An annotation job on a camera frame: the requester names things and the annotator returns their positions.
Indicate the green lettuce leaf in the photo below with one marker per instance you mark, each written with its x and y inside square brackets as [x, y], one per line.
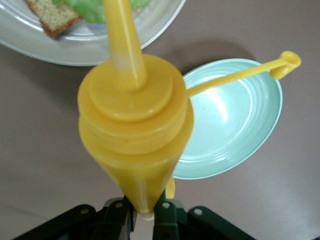
[87, 10]

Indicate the yellow squeeze bottle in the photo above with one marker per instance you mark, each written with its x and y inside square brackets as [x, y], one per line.
[132, 125]

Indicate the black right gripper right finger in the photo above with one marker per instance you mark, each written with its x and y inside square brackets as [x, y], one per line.
[172, 222]

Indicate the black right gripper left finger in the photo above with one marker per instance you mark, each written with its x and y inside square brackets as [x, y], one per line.
[112, 222]

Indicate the mint green plate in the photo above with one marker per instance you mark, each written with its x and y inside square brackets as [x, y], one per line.
[230, 125]

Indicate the brown bread slice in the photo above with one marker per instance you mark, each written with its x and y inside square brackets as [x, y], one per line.
[55, 17]

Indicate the beige plate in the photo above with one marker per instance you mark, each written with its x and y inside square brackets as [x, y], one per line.
[37, 50]

